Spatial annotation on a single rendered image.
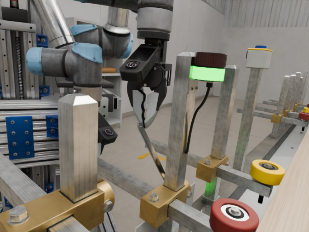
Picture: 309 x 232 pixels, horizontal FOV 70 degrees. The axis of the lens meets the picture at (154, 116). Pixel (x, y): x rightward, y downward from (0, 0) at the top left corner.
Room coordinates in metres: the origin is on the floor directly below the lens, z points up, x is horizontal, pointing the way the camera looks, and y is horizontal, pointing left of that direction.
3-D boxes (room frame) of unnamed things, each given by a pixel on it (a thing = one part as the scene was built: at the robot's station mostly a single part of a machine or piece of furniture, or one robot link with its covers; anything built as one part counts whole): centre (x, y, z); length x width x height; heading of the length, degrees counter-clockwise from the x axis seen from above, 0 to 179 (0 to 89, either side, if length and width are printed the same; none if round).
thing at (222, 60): (0.43, -0.10, 1.16); 0.06 x 0.06 x 0.02
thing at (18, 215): (0.21, 0.14, 0.98); 0.02 x 0.02 x 0.01
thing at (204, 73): (0.43, -0.10, 1.14); 0.06 x 0.06 x 0.02
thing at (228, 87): (0.66, -0.21, 0.91); 0.03 x 0.03 x 0.48; 52
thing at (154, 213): (0.44, -0.05, 0.85); 0.13 x 0.06 x 0.05; 142
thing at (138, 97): (0.52, 0.03, 1.04); 0.06 x 0.03 x 0.09; 162
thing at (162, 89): (0.48, 0.00, 1.09); 0.05 x 0.02 x 0.09; 72
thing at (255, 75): (0.87, -0.37, 0.93); 0.05 x 0.04 x 0.45; 142
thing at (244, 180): (0.66, -0.15, 0.84); 0.43 x 0.03 x 0.04; 52
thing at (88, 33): (0.99, 0.32, 1.21); 0.13 x 0.12 x 0.14; 110
